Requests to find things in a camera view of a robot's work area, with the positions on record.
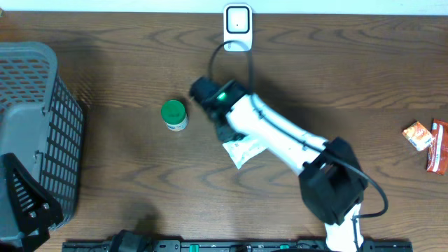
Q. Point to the orange small packet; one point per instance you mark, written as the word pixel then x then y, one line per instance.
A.
pixel 418 136

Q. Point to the red snack bar wrapper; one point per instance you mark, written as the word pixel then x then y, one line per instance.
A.
pixel 437 153

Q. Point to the white barcode scanner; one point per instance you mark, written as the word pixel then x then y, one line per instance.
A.
pixel 237 27

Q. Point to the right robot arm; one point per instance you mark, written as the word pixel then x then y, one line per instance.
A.
pixel 331 179

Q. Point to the teal snack packet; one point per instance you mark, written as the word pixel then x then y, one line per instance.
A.
pixel 240 151

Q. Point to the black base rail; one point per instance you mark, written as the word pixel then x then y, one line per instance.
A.
pixel 130 242

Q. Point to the grey plastic basket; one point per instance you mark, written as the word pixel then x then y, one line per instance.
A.
pixel 41 122

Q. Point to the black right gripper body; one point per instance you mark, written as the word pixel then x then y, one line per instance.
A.
pixel 225 132

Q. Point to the green lid jar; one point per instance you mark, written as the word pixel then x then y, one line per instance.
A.
pixel 174 114

